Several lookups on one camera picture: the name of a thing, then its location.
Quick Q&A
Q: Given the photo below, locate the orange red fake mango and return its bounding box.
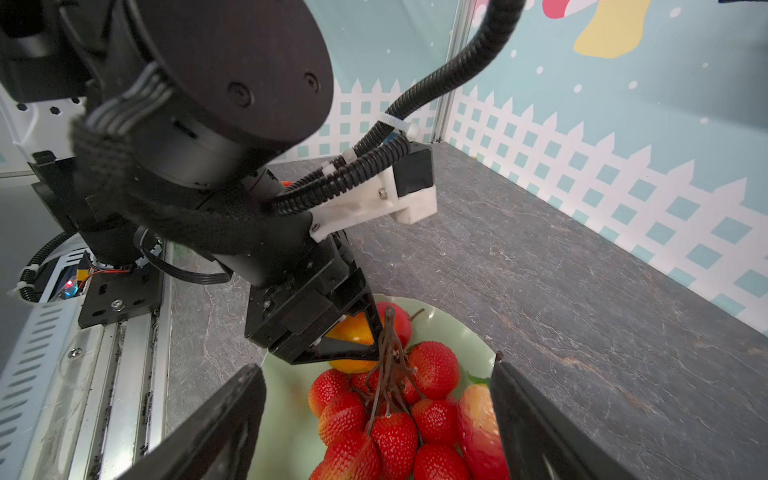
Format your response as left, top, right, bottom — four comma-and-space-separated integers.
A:
326, 312, 376, 375

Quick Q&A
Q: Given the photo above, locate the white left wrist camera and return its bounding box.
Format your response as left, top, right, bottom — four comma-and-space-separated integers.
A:
310, 143, 437, 242

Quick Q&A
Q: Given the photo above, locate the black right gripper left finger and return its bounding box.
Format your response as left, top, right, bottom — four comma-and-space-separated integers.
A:
121, 364, 267, 480

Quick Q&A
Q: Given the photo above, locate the red yellow fake apple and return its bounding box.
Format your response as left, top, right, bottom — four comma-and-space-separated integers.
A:
458, 384, 510, 480

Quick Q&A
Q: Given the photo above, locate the light green wavy fruit bowl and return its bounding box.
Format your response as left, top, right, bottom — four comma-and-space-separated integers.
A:
248, 294, 496, 479

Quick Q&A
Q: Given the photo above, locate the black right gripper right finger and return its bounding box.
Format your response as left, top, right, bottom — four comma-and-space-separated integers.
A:
490, 360, 635, 480

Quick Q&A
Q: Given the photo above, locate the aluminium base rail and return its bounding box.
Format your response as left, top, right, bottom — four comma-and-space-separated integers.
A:
1, 237, 171, 479

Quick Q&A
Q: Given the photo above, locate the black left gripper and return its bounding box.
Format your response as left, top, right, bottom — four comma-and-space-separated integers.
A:
216, 231, 383, 365

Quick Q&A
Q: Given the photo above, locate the fake strawberry bunch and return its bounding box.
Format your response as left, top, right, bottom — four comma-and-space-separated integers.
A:
308, 302, 471, 479

